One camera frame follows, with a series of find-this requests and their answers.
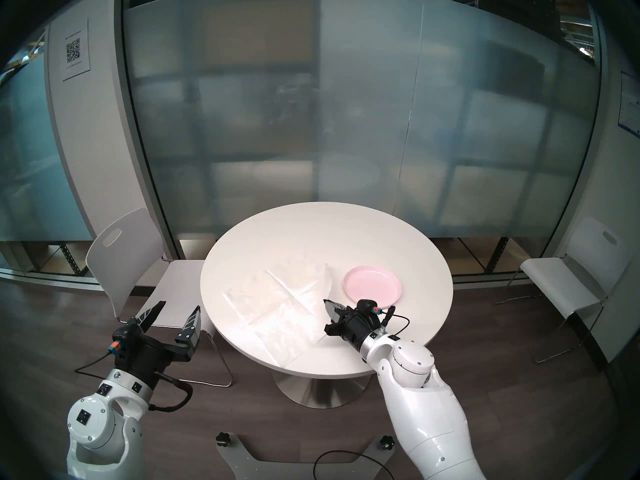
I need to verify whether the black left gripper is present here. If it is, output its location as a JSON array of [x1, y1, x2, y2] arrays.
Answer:
[[116, 300, 202, 387]]

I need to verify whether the thin camera cable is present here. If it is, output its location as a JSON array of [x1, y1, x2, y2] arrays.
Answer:
[[378, 305, 412, 339], [75, 353, 116, 376]]

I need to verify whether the thin left camera cable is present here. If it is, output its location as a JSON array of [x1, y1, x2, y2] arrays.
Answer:
[[75, 353, 116, 376]]

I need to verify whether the round white pedestal table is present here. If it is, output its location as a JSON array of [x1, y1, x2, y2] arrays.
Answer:
[[200, 201, 455, 410]]

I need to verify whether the pink round plate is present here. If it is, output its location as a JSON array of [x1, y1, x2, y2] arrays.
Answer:
[[342, 265, 403, 307]]

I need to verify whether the QR code paper sign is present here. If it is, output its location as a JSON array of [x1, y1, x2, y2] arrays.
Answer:
[[61, 18, 92, 82]]

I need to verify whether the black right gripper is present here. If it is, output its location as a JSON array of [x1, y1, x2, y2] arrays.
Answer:
[[324, 300, 382, 350]]

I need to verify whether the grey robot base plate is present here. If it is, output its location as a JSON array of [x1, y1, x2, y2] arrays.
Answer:
[[216, 434, 398, 480]]

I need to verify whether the black base cable loop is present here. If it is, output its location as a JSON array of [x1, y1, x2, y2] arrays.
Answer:
[[312, 449, 396, 480]]

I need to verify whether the white plastic chair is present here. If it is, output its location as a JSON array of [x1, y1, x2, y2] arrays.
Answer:
[[85, 207, 235, 387], [495, 215, 632, 372]]

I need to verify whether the perforated metal rack strut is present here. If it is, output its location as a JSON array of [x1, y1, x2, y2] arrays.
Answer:
[[484, 236, 511, 275], [59, 241, 83, 275]]

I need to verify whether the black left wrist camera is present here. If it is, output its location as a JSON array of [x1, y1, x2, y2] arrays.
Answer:
[[110, 329, 133, 357]]

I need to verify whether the thick left gripper cable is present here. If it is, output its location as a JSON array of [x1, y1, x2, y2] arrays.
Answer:
[[149, 373, 194, 414]]

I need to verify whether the thin right camera cable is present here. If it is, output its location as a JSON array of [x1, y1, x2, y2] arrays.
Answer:
[[378, 305, 412, 339]]

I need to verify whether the white cloth napkin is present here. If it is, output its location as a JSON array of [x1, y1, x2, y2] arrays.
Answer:
[[222, 254, 333, 369]]

